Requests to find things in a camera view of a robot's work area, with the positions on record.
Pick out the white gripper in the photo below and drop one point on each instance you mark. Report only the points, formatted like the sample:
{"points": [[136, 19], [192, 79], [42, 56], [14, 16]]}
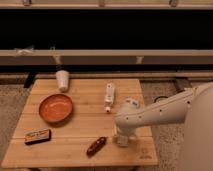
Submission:
{"points": [[122, 137]]}

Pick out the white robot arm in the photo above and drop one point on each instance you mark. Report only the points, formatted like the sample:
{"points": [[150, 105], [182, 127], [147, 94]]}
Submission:
{"points": [[192, 107]]}

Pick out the orange ceramic bowl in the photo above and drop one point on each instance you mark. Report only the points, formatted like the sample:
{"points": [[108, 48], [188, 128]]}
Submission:
{"points": [[55, 108]]}

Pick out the white sponge with dark base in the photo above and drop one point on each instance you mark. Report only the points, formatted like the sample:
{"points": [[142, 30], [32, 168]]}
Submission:
{"points": [[38, 137]]}

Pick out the brown sausage-shaped object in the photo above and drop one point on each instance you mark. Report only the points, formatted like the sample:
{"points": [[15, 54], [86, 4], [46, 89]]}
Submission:
{"points": [[96, 146]]}

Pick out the white tube bottle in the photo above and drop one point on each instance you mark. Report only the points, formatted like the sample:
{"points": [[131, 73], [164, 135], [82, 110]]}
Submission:
{"points": [[109, 97]]}

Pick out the wooden table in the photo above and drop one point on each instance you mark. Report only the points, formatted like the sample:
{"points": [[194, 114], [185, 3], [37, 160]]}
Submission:
{"points": [[88, 122]]}

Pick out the white paper cup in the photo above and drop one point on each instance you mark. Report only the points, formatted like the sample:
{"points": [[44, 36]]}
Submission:
{"points": [[62, 78]]}

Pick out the metal shelf rail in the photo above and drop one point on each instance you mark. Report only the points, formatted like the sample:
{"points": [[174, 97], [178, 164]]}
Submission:
{"points": [[88, 57]]}

